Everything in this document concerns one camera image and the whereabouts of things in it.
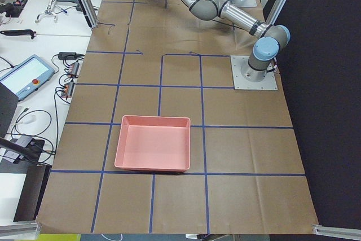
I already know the pink plastic tray bin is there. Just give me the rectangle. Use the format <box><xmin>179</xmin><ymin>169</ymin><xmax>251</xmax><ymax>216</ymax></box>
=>
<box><xmin>114</xmin><ymin>115</ymin><xmax>191</xmax><ymax>172</ymax></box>

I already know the black handheld tool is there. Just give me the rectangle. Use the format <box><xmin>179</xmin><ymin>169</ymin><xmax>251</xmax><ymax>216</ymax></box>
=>
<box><xmin>1</xmin><ymin>29</ymin><xmax>37</xmax><ymax>40</ymax></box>

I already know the metal tongs stand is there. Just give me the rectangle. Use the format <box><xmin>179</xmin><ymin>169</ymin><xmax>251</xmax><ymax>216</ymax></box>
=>
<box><xmin>34</xmin><ymin>0</ymin><xmax>58</xmax><ymax>24</ymax></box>

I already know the black power adapter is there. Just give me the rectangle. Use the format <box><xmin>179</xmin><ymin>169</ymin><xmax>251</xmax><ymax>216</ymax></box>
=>
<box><xmin>58</xmin><ymin>52</ymin><xmax>77</xmax><ymax>60</ymax></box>

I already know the blue teach pendant tablet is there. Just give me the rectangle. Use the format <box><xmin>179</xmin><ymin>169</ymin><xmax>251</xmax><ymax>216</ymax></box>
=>
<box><xmin>1</xmin><ymin>55</ymin><xmax>55</xmax><ymax>101</ymax></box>

